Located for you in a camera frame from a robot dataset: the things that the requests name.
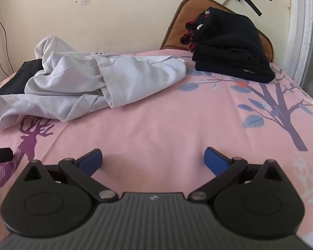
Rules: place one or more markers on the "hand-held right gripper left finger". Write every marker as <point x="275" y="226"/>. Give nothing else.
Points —
<point x="90" y="161"/>

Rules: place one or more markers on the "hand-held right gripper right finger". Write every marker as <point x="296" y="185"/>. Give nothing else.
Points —
<point x="216" y="161"/>

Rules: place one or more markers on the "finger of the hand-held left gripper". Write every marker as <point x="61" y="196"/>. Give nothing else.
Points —
<point x="1" y="155"/>

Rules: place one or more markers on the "pale grey shirt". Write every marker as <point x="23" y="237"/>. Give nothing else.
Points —
<point x="94" y="83"/>

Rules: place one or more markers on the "folded black clothes stack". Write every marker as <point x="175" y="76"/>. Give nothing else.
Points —
<point x="229" y="47"/>

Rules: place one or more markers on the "pink tree print bed sheet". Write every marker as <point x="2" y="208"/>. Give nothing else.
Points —
<point x="151" y="125"/>

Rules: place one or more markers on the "black cloth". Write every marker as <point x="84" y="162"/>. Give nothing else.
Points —
<point x="13" y="83"/>

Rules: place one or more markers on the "red black striped garment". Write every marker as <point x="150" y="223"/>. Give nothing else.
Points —
<point x="191" y="35"/>

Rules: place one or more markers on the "white window frame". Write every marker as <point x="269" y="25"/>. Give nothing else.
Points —
<point x="298" y="31"/>

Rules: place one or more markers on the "white wall sticker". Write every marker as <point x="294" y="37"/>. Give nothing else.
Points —
<point x="85" y="2"/>

